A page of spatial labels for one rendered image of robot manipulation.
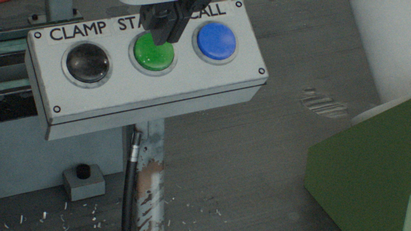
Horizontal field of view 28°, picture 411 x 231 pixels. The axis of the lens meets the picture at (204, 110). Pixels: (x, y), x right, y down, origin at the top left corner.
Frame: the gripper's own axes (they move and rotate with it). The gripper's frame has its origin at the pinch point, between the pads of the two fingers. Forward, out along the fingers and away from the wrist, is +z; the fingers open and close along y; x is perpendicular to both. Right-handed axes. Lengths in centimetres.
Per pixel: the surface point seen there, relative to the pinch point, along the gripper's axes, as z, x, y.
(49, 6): 58, -32, -5
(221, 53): 6.1, 1.2, -5.4
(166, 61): 6.1, 1.1, -1.1
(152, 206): 19.2, 8.5, -0.7
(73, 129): 9.9, 3.5, 5.9
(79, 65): 6.0, 0.2, 5.2
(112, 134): 36.2, -3.8, -3.2
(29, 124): 33.6, -5.7, 5.6
